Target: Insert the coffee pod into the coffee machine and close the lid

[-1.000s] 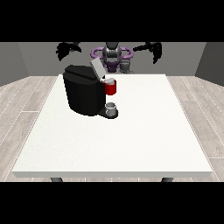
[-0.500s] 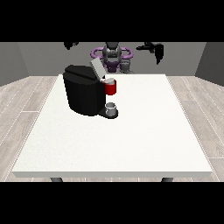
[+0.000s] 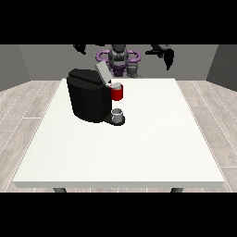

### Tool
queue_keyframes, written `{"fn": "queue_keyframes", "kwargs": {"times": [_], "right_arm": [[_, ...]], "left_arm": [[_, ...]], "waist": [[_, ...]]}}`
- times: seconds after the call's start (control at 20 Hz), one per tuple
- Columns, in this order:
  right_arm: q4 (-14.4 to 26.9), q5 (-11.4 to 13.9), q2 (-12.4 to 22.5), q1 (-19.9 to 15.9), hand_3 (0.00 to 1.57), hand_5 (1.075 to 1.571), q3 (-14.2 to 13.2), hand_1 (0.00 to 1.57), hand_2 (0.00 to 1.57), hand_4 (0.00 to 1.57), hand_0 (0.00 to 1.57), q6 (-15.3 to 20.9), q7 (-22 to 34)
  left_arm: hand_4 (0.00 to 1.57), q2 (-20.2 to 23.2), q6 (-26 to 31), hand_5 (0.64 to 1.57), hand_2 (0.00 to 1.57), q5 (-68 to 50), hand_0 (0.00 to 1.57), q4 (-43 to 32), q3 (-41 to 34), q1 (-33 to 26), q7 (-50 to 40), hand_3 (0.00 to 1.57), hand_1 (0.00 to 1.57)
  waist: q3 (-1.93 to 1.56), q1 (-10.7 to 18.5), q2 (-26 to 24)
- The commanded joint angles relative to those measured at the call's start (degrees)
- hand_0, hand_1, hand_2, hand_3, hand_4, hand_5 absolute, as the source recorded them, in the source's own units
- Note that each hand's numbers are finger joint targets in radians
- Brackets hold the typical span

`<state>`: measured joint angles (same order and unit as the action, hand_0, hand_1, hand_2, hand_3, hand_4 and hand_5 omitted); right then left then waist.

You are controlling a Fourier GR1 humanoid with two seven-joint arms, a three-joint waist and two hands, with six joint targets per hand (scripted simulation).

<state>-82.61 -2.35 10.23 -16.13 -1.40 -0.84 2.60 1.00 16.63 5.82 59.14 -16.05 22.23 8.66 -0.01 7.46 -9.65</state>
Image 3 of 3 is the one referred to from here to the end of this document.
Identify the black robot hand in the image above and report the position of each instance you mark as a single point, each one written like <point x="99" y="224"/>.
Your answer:
<point x="168" y="55"/>
<point x="81" y="48"/>

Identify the pale grey machine lid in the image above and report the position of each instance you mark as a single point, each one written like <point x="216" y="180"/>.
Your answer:
<point x="103" y="71"/>

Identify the small grey coffee pod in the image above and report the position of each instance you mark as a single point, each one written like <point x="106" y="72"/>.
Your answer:
<point x="132" y="71"/>

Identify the black coffee machine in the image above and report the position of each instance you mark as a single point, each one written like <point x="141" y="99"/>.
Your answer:
<point x="88" y="98"/>

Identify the red pod holder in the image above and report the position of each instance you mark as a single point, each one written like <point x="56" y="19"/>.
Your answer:
<point x="116" y="93"/>

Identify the grey robot trunk purple rings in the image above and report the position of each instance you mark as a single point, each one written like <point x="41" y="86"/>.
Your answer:
<point x="118" y="58"/>

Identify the small grey cup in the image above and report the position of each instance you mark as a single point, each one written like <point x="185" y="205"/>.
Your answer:
<point x="117" y="116"/>

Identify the dark table leg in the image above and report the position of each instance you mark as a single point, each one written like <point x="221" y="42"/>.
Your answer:
<point x="177" y="189"/>
<point x="59" y="189"/>

